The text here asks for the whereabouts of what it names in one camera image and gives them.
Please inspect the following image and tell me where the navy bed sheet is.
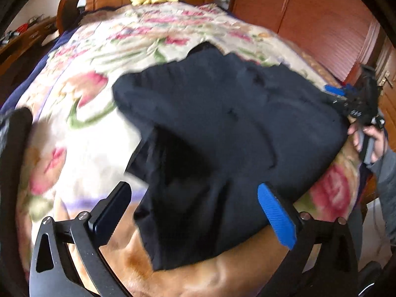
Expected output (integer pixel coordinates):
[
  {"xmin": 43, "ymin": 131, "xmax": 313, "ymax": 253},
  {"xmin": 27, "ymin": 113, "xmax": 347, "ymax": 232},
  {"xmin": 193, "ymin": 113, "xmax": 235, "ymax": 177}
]
[{"xmin": 0, "ymin": 28, "xmax": 81, "ymax": 112}]

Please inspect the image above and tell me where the wooden chair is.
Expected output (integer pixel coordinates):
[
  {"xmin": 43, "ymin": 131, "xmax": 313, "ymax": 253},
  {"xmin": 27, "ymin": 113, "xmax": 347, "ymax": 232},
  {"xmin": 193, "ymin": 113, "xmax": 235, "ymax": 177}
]
[{"xmin": 57, "ymin": 0, "xmax": 81, "ymax": 34}]

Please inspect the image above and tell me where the black garment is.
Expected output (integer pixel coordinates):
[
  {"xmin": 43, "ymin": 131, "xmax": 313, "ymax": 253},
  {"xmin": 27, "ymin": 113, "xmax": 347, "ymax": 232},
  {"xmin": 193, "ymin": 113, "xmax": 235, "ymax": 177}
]
[{"xmin": 111, "ymin": 42, "xmax": 350, "ymax": 271}]

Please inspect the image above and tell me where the dark cloth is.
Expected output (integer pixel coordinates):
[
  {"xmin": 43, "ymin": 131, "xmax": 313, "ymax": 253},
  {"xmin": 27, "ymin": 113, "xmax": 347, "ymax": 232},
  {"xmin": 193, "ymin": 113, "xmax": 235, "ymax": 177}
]
[{"xmin": 0, "ymin": 108, "xmax": 33, "ymax": 297}]

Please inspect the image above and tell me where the wooden desk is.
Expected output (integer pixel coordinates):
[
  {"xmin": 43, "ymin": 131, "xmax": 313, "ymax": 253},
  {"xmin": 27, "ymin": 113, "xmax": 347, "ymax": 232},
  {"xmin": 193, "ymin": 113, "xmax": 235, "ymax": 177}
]
[{"xmin": 0, "ymin": 17, "xmax": 59, "ymax": 99}]

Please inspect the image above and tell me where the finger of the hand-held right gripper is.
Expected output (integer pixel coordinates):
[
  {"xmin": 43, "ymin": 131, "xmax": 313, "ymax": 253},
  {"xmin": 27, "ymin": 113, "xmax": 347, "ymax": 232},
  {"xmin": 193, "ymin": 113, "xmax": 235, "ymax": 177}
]
[{"xmin": 324, "ymin": 83, "xmax": 354, "ymax": 99}]

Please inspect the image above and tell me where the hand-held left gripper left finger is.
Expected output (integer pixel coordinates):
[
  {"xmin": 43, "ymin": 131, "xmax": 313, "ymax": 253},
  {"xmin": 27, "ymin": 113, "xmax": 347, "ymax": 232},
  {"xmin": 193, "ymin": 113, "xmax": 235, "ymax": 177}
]
[{"xmin": 29, "ymin": 181, "xmax": 133, "ymax": 297}]

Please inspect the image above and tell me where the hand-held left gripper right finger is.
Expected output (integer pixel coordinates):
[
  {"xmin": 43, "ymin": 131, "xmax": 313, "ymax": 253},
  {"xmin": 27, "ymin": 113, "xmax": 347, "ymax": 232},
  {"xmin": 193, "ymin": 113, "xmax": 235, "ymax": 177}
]
[{"xmin": 257, "ymin": 182, "xmax": 359, "ymax": 297}]

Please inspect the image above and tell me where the brass wardrobe handle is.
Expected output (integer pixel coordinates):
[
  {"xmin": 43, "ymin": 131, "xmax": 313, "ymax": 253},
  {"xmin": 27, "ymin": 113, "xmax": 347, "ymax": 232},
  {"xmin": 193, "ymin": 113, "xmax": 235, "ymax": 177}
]
[{"xmin": 379, "ymin": 70, "xmax": 394, "ymax": 89}]

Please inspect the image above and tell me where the wooden wardrobe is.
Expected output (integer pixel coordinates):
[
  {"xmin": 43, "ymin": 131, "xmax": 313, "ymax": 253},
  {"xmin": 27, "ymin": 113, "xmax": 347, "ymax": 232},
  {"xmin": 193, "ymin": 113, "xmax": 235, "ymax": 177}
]
[{"xmin": 229, "ymin": 0, "xmax": 396, "ymax": 149}]

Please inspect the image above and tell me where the person's right hand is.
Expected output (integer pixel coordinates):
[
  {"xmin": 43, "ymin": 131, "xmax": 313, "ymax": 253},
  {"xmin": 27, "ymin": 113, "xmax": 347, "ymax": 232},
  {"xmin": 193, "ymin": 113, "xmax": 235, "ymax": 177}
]
[{"xmin": 347, "ymin": 123, "xmax": 388, "ymax": 164}]

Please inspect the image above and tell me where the person's right forearm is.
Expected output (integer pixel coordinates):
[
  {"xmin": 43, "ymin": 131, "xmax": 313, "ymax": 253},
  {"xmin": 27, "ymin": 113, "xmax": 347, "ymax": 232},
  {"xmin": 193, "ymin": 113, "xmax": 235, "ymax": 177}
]
[{"xmin": 367, "ymin": 150, "xmax": 396, "ymax": 256}]

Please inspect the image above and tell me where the floral blanket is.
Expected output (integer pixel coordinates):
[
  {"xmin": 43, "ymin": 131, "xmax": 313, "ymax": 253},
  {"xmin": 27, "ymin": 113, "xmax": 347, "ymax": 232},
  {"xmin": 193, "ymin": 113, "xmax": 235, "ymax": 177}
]
[{"xmin": 15, "ymin": 1, "xmax": 369, "ymax": 297}]

